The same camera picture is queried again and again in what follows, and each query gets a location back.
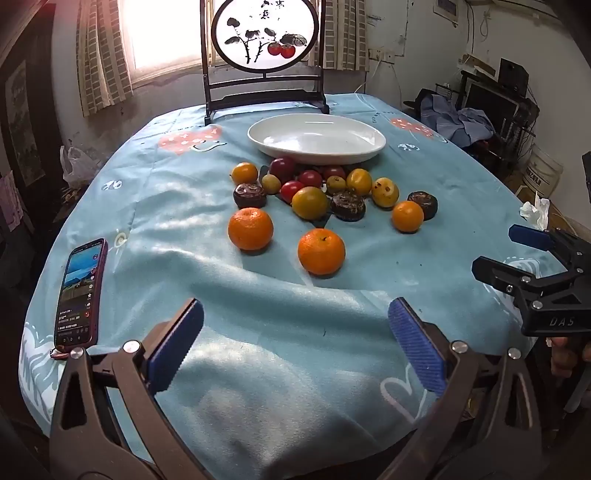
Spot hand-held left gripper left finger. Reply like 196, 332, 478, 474
48, 298, 208, 480

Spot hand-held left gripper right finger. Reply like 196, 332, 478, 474
379, 296, 546, 480

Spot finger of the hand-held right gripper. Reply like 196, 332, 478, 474
509, 224, 591, 277
472, 256, 543, 296

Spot dark wrinkled passion fruit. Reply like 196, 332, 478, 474
407, 191, 438, 221
329, 191, 367, 223
233, 183, 268, 209

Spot small mandarin orange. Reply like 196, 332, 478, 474
392, 200, 424, 233
231, 162, 259, 186

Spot large mandarin orange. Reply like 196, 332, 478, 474
228, 207, 274, 251
297, 228, 346, 277

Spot spotted yellow tomato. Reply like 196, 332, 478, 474
371, 177, 400, 208

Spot orange-yellow tomato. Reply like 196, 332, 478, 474
346, 168, 373, 196

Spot large yellow-green tomato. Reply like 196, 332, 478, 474
291, 186, 329, 220

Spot large dark red plum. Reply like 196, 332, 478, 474
269, 157, 298, 185

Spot white oval plate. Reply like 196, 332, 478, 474
247, 114, 387, 166

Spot person's right hand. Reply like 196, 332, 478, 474
546, 337, 591, 379

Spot crumpled white tissue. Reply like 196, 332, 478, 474
519, 198, 551, 230

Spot white plastic bucket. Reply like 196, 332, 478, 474
523, 143, 564, 195

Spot light blue printed tablecloth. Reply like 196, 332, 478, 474
18, 92, 568, 480

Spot smartphone with red case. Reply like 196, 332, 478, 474
50, 238, 108, 361

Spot crumpled blue clothes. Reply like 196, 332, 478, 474
419, 90, 496, 147

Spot black computer monitor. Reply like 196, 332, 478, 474
463, 76, 523, 136

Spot black speaker box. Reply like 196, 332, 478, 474
498, 58, 530, 96

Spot white plastic bag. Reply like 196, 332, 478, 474
60, 146, 100, 188

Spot checked beige curtain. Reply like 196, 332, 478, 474
321, 0, 370, 72
76, 0, 134, 117

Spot bright window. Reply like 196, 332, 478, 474
117, 0, 205, 72

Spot round painted table screen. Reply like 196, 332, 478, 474
199, 0, 331, 126

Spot hanging wall scroll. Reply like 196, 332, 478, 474
4, 60, 47, 186

